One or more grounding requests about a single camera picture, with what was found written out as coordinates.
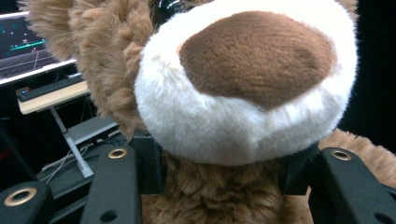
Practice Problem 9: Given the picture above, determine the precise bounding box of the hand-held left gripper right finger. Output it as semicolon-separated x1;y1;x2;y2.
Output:
277;141;396;224

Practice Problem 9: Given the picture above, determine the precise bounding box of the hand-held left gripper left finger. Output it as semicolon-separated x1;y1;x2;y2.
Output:
79;136;166;224

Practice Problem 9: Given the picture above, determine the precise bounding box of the brown teddy bear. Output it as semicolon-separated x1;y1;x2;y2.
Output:
18;0;396;224

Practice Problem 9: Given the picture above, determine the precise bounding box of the black keyboard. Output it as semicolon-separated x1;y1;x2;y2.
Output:
16;74;86;103

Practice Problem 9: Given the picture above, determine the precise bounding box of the computer monitor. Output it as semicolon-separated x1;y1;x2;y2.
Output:
0;11;78;87

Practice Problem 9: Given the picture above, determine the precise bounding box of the white cable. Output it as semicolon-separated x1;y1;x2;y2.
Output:
38;144;94;185

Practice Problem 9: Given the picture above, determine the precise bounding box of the desk with white metal frame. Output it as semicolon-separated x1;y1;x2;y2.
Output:
18;81;120;179

